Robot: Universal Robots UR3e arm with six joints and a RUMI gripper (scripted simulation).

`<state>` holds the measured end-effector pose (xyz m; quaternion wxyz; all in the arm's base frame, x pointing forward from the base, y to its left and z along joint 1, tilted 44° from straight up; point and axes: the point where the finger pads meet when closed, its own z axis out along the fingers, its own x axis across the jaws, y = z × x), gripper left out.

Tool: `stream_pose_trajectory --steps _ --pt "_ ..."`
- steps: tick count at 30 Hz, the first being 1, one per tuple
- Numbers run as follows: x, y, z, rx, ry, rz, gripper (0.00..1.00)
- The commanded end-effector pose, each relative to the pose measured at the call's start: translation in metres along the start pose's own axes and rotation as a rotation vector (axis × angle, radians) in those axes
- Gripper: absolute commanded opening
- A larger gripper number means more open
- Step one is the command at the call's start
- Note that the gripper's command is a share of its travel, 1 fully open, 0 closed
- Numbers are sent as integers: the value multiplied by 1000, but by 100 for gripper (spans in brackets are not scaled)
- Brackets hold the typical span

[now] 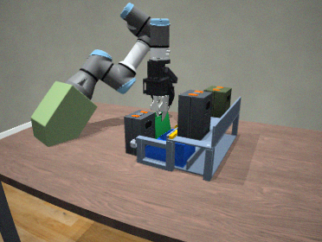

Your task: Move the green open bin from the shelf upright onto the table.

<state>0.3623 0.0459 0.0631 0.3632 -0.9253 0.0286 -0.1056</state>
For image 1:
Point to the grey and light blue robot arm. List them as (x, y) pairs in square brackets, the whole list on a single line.
[(98, 65)]

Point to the green bin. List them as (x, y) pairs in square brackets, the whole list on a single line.
[(161, 127)]

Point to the yellow flat bar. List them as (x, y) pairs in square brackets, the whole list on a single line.
[(172, 135)]

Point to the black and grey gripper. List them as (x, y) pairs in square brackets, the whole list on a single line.
[(157, 87)]

